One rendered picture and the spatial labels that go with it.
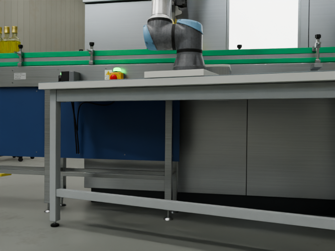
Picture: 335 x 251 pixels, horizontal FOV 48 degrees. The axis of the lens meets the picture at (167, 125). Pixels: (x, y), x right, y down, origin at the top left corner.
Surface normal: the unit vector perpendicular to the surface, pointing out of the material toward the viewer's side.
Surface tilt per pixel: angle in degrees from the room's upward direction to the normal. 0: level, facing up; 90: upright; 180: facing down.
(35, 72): 90
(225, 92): 90
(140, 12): 90
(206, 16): 90
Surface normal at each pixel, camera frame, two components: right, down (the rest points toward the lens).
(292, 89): -0.42, 0.01
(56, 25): 0.91, 0.01
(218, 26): -0.20, 0.01
